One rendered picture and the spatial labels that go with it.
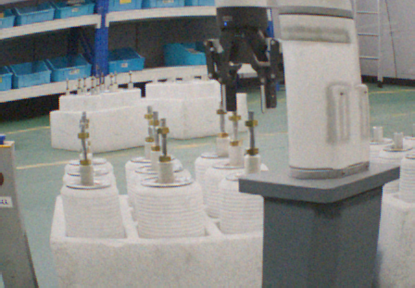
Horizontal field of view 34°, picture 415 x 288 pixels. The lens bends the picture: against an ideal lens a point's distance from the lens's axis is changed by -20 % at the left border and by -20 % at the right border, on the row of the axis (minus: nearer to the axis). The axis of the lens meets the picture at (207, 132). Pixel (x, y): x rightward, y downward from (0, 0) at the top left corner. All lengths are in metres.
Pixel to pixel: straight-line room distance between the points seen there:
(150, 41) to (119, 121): 3.77
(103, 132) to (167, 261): 2.45
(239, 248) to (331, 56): 0.39
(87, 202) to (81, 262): 0.10
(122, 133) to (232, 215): 2.48
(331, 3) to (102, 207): 0.48
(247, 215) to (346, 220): 0.34
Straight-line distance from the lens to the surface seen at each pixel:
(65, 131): 3.65
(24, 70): 6.33
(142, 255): 1.07
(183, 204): 1.09
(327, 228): 0.79
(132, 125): 3.61
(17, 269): 1.18
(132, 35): 7.18
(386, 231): 1.23
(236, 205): 1.11
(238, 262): 1.09
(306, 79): 0.80
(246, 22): 1.09
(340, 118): 0.79
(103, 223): 1.09
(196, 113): 3.85
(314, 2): 0.79
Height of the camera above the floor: 0.44
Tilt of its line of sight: 6 degrees down
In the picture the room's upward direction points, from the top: 3 degrees counter-clockwise
